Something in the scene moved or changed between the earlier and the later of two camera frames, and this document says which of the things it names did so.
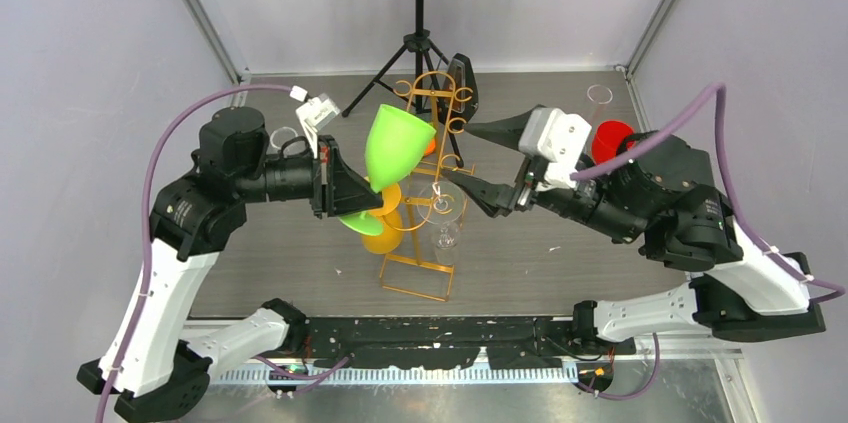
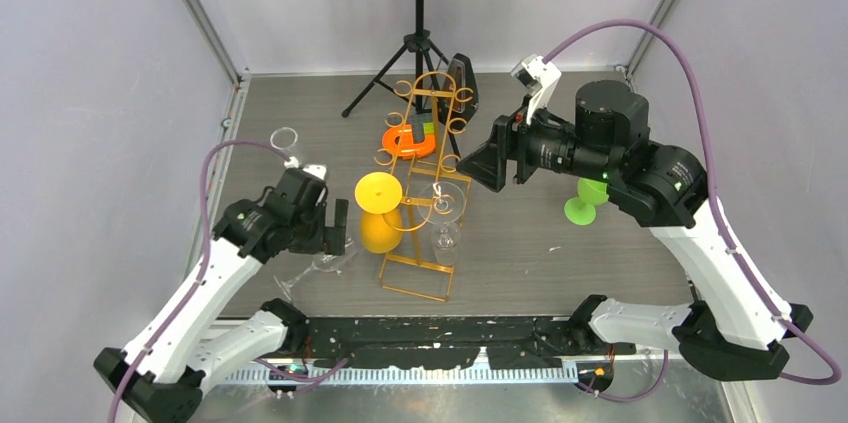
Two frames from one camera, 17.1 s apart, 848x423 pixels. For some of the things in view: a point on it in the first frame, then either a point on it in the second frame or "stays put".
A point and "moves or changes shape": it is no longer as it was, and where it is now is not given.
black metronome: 459,97 stays put
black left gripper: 337,188 -> 327,239
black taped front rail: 510,342 stays put
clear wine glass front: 441,202 stays put
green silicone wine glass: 397,140 moves or changes shape
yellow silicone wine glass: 392,227 stays put
